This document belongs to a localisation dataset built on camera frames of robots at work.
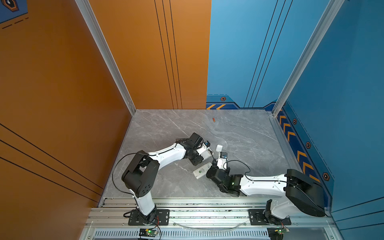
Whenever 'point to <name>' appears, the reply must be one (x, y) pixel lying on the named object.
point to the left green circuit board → (147, 233)
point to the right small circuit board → (281, 230)
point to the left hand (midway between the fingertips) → (197, 155)
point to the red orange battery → (214, 119)
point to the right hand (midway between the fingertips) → (211, 163)
